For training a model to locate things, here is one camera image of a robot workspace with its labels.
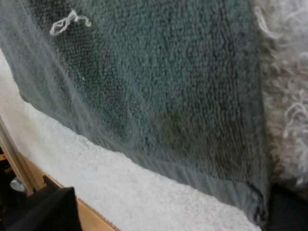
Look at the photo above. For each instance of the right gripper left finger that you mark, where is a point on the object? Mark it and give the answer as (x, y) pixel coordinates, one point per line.
(53, 211)

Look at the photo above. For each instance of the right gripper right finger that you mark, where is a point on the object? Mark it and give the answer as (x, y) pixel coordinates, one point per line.
(288, 211)

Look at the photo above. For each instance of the grey-green towel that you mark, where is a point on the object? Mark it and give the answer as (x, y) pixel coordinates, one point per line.
(154, 91)

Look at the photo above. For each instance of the ribbed aluminium rail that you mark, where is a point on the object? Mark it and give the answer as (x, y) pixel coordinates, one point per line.
(14, 154)

